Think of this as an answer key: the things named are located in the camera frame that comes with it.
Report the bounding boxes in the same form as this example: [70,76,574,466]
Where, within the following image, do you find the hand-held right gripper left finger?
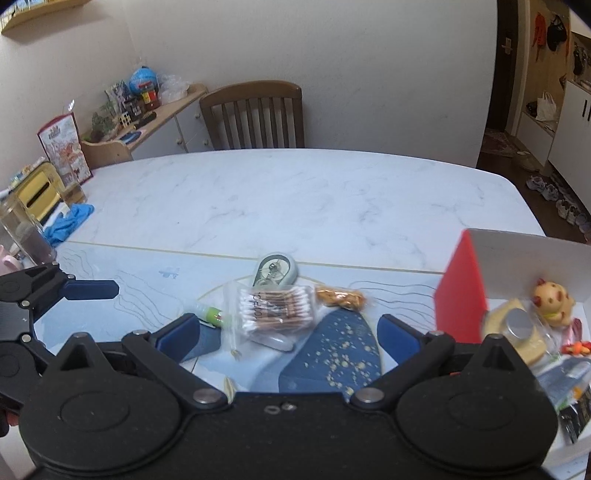
[60,314,228,411]

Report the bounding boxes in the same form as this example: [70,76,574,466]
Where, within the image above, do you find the blue globe toy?
[129,67,160,97]

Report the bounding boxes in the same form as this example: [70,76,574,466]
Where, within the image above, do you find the sliced bread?
[480,298,548,365]

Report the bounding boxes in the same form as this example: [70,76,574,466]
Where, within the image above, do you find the small green white bottle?
[194,305,232,326]

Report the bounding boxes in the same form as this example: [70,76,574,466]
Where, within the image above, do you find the patterned door mat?
[480,129,522,158]

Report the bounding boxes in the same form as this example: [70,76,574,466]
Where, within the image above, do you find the black snack packet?
[558,401,591,444]

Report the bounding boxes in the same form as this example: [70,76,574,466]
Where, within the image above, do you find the clear plastic bag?
[158,74,191,103]

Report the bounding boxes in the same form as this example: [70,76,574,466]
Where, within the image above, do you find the wooden sideboard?
[81,83,208,169]

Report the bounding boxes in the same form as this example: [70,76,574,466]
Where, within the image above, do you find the yellow tissue box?
[9,161,70,222]

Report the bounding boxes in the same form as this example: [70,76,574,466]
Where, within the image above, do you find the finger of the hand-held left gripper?
[0,263,120,319]
[0,337,56,411]

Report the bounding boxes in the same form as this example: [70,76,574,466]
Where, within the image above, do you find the small glass jar silver lid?
[503,308,561,358]

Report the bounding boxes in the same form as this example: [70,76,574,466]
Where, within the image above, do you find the red cardboard box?
[434,228,591,472]

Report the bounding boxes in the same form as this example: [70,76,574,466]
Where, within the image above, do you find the blue gloves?
[44,203,95,245]

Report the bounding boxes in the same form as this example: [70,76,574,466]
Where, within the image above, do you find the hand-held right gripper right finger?
[351,314,518,411]

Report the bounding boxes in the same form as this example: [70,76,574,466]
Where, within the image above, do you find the yellow plush toy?
[530,277,575,326]

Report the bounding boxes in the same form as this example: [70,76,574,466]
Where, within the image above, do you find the clear plastic tube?
[252,335,296,352]

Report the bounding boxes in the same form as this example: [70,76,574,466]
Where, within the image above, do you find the wooden wall shelf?
[0,0,90,33]

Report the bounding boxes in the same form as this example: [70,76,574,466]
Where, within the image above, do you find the blue white packet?
[536,357,591,411]

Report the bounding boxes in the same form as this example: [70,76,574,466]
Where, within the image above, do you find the brown wooden chair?
[199,80,305,151]

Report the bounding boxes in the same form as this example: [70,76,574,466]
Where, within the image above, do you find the row of sneakers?
[526,173,591,243]

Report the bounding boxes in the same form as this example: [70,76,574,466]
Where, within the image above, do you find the pink cup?
[0,244,24,275]

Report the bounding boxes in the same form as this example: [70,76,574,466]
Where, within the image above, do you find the large clear glass jar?
[0,198,57,266]

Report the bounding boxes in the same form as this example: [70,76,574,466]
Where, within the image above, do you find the white cabinet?
[547,78,591,185]

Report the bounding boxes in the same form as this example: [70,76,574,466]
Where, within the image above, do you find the orange hanging jacket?
[530,11,548,49]

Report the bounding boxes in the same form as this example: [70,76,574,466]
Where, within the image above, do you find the cotton swabs plastic pack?
[222,284,319,347]

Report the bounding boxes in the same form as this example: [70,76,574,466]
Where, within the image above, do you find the red printed board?
[37,112,94,185]

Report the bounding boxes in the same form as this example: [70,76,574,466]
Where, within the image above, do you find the white shopping bag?
[536,91,559,121]

